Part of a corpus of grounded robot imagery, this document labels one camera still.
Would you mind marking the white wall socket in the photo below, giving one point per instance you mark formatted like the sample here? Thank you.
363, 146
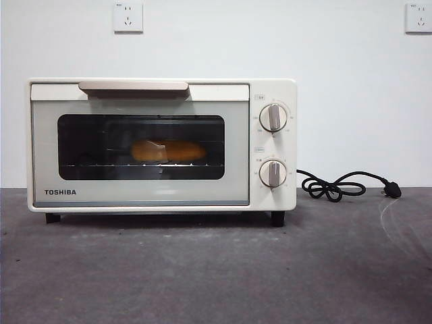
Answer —
420, 18
128, 17

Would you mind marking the cream oven knob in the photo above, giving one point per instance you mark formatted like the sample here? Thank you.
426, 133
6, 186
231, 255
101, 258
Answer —
272, 173
273, 117

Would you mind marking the cream Toshiba toaster oven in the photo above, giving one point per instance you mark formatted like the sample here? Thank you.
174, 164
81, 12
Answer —
274, 90

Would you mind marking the yellow corn cob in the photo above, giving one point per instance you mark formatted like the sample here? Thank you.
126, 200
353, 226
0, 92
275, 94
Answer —
184, 151

